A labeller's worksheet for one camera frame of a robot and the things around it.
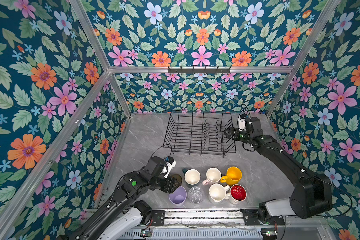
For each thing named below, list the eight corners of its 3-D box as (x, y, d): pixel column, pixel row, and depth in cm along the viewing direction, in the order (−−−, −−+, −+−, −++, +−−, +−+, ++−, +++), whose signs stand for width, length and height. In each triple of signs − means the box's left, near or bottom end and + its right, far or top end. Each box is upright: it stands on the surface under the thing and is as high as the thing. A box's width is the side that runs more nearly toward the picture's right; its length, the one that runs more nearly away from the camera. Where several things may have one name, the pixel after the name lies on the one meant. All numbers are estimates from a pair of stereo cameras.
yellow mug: (218, 183, 87) (221, 176, 79) (228, 170, 92) (231, 163, 84) (231, 193, 84) (235, 187, 75) (240, 179, 88) (245, 172, 80)
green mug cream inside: (182, 191, 84) (181, 184, 75) (183, 176, 90) (182, 168, 81) (200, 191, 84) (201, 184, 75) (199, 176, 90) (200, 168, 81)
